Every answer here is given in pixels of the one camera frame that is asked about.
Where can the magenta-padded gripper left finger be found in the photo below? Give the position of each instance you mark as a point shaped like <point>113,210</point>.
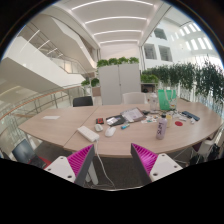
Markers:
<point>61,166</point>

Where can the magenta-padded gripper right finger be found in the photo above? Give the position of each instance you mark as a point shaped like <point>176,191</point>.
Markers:
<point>165,165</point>

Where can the lilac drink bottle black cap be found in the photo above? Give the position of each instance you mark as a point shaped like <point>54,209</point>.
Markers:
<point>161,128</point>

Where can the white power strip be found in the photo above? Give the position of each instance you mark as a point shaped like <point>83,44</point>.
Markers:
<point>88,133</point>

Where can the colourful sticker sheet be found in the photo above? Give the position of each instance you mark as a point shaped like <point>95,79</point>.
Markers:
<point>149,119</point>

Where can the small white device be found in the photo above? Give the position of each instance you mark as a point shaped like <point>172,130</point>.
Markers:
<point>98,127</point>

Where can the small blue green tube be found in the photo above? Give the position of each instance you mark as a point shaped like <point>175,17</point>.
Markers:
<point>125,126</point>

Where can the open printed booklet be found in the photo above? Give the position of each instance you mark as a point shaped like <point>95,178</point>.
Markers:
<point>132,114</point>

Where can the small red black case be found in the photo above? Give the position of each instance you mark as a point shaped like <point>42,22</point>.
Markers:
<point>100,120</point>

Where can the white computer mouse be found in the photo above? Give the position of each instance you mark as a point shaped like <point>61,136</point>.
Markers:
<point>110,131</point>

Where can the clear shaker bottle white lid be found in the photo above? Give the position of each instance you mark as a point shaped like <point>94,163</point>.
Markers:
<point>153,102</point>

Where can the green tote bag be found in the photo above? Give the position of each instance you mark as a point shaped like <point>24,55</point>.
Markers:
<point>165,100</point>

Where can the black notebook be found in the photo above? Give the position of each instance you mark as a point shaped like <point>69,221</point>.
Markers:
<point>115,120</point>

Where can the glass railing wooden handrail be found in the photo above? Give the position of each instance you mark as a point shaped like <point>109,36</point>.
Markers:
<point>33,105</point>

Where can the black chair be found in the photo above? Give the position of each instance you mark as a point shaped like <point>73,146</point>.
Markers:
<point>83,101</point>

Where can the white chair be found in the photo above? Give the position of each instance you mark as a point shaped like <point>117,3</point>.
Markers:
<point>134,98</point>

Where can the low planter with plants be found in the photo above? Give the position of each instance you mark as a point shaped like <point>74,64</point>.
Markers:
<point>149,80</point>

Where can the small potted plants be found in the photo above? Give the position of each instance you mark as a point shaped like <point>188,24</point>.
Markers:
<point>90,83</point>

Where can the green hedge row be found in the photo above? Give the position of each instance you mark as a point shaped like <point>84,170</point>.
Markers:
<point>190,80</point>

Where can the white cabinet with plants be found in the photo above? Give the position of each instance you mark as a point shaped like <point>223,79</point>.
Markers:
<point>119,83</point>

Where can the ceiling light strips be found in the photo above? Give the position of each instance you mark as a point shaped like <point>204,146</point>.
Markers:
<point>113,20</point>

